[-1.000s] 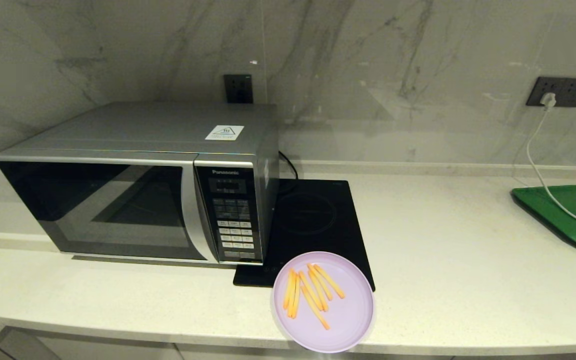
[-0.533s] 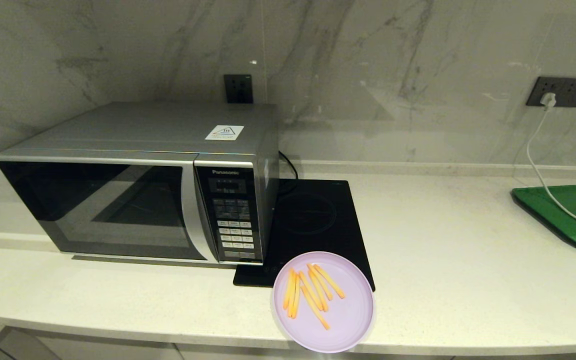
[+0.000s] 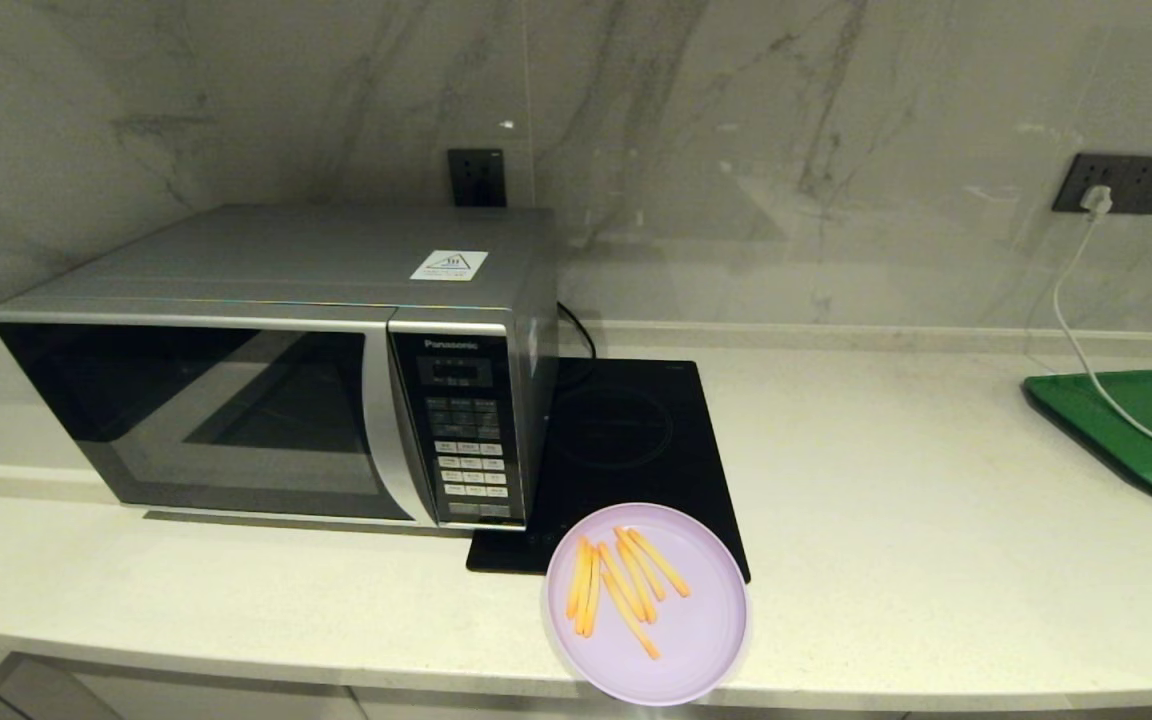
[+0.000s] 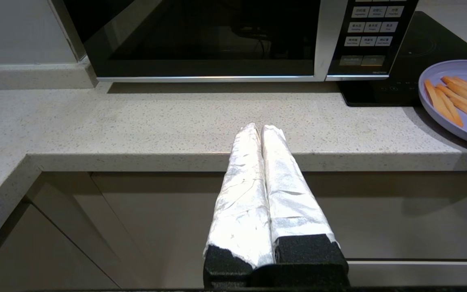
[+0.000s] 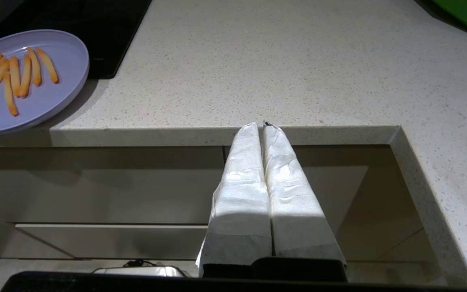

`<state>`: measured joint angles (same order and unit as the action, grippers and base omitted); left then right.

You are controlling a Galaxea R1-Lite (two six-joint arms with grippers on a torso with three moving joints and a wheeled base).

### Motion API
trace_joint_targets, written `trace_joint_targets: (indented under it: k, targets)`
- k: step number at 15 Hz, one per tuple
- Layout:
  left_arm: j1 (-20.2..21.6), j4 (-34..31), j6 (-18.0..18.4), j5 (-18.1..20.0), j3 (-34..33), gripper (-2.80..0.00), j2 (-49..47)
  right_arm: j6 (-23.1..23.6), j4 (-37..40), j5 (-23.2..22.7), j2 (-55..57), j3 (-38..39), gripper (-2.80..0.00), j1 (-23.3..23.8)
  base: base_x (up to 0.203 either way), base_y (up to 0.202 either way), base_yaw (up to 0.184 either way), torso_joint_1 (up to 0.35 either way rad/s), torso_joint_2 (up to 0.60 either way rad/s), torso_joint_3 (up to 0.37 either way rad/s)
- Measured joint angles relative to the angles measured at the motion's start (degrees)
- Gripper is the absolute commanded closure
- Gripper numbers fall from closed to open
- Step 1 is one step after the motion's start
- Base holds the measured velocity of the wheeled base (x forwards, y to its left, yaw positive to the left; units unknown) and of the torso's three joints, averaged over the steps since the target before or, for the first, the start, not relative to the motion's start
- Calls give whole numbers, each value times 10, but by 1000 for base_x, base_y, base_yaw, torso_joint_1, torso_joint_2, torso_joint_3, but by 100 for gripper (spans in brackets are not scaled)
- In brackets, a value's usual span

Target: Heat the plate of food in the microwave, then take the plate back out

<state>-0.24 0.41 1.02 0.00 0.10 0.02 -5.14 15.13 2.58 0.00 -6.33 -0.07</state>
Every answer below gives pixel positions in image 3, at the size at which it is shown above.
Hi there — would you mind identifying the lilac round plate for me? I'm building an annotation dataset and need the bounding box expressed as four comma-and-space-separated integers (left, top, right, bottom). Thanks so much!
544, 502, 752, 707

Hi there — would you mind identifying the black wide wall socket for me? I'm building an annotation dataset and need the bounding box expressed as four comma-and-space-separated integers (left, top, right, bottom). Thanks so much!
1051, 152, 1152, 216

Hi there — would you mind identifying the black power cord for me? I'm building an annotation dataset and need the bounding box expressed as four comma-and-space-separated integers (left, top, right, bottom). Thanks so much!
556, 300, 599, 393

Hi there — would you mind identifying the white charger cable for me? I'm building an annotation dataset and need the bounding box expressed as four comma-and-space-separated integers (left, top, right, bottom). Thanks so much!
1050, 207, 1152, 458

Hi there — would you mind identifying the white warning sticker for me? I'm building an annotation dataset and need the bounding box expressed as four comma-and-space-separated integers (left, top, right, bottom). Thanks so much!
409, 250, 490, 283

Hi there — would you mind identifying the black induction cooktop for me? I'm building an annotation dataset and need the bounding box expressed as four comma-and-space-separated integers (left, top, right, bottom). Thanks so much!
464, 357, 752, 585

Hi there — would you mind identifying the silver microwave oven body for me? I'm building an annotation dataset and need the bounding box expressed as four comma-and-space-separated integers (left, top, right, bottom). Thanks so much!
0, 204, 562, 533

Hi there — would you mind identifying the black single wall socket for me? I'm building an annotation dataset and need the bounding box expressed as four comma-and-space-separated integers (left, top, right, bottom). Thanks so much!
447, 148, 508, 208

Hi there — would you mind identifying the long orange french fry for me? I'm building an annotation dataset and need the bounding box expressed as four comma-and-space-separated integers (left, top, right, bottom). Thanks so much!
565, 537, 593, 621

